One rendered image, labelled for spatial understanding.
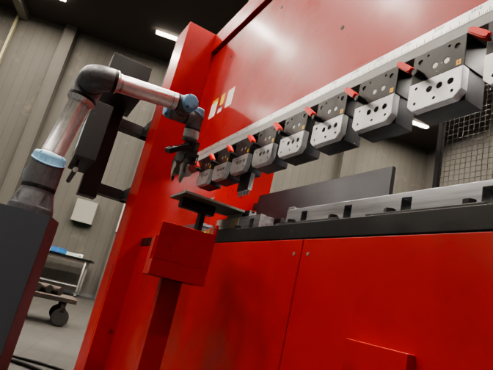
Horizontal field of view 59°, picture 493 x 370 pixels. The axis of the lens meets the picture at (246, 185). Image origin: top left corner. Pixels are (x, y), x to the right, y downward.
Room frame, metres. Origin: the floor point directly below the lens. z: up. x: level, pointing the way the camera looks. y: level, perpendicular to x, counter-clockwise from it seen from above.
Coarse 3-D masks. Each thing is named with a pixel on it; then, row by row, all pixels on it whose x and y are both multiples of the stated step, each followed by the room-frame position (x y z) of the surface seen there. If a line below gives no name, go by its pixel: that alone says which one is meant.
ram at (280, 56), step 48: (288, 0) 1.72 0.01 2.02; (336, 0) 1.36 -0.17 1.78; (384, 0) 1.11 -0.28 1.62; (432, 0) 0.94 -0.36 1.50; (480, 0) 0.82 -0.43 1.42; (240, 48) 2.13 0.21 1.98; (288, 48) 1.62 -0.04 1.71; (336, 48) 1.30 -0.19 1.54; (384, 48) 1.08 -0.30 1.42; (432, 48) 0.93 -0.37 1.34; (240, 96) 1.98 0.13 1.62; (288, 96) 1.53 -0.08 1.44
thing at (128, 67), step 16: (112, 64) 2.45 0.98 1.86; (128, 64) 2.48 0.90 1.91; (144, 80) 2.53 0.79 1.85; (112, 96) 2.67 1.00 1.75; (128, 96) 2.61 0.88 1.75; (112, 112) 2.85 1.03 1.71; (128, 112) 2.89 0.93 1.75; (112, 128) 2.87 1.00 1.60; (112, 144) 2.88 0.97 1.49; (96, 160) 2.85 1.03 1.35; (96, 176) 2.87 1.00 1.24; (80, 192) 2.84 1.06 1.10; (96, 192) 2.88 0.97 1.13
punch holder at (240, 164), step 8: (256, 136) 1.75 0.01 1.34; (240, 144) 1.84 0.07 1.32; (248, 144) 1.76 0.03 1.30; (240, 152) 1.82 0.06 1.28; (248, 152) 1.75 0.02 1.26; (240, 160) 1.80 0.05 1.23; (248, 160) 1.74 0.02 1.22; (232, 168) 1.85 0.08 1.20; (240, 168) 1.78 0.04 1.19; (248, 168) 1.75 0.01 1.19; (240, 176) 1.85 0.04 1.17; (256, 176) 1.79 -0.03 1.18
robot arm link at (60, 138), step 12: (72, 84) 1.70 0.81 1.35; (72, 96) 1.64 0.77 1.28; (84, 96) 1.63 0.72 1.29; (96, 96) 1.67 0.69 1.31; (72, 108) 1.64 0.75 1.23; (84, 108) 1.66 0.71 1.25; (60, 120) 1.64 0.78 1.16; (72, 120) 1.64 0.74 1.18; (60, 132) 1.63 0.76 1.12; (72, 132) 1.66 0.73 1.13; (48, 144) 1.63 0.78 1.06; (60, 144) 1.64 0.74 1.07
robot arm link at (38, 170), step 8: (40, 152) 1.49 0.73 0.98; (48, 152) 1.49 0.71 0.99; (32, 160) 1.49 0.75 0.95; (40, 160) 1.48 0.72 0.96; (48, 160) 1.49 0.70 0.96; (56, 160) 1.50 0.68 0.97; (64, 160) 1.53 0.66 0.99; (32, 168) 1.49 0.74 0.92; (40, 168) 1.48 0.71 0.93; (48, 168) 1.49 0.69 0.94; (56, 168) 1.51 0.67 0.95; (64, 168) 1.56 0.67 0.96; (24, 176) 1.50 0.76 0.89; (32, 176) 1.48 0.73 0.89; (40, 176) 1.49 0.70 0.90; (48, 176) 1.50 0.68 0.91; (56, 176) 1.52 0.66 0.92; (40, 184) 1.49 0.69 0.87; (48, 184) 1.51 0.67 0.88; (56, 184) 1.54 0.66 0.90
